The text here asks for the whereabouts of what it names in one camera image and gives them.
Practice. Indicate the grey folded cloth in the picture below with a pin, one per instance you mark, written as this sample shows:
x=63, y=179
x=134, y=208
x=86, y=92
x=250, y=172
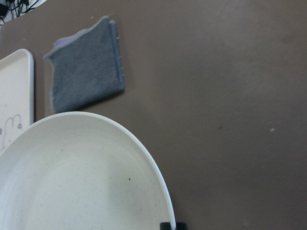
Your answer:
x=86, y=67

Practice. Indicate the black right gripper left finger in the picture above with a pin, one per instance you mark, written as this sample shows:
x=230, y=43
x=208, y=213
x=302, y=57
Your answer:
x=165, y=226

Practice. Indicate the cream rectangular tray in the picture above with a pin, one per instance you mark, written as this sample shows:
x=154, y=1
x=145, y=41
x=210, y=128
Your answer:
x=16, y=95

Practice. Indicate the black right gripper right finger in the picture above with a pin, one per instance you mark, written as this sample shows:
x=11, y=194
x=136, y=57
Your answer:
x=181, y=226

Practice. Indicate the round white plate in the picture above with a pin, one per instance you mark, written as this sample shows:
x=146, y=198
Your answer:
x=81, y=171

